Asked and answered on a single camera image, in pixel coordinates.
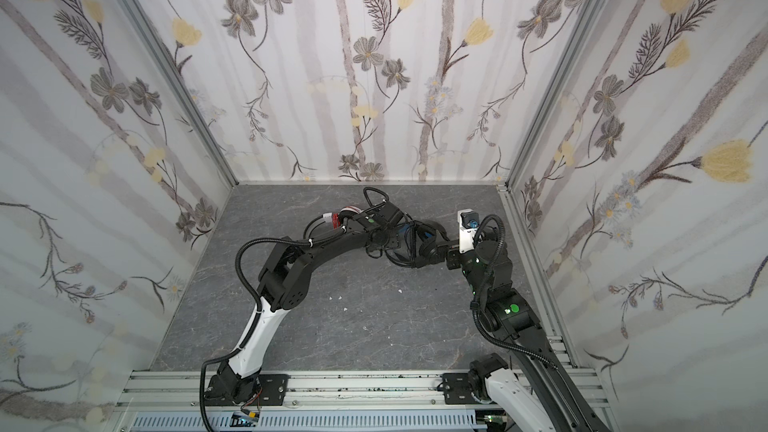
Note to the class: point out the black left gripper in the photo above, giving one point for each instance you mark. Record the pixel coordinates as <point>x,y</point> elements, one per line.
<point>405,237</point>

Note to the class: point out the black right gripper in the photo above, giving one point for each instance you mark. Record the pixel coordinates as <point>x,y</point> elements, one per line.
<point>442,246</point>

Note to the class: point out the white black headphones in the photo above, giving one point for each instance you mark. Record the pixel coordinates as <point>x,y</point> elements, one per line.
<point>335,219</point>

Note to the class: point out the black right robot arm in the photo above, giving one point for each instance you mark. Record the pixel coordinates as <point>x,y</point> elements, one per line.
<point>507,321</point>

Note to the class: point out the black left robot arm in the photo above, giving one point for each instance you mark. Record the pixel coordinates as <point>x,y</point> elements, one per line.
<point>283,283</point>

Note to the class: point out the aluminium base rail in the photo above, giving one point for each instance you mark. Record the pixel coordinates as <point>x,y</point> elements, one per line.
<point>304,391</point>

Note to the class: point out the white vented cable duct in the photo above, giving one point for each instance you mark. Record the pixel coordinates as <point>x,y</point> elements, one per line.
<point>320,420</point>

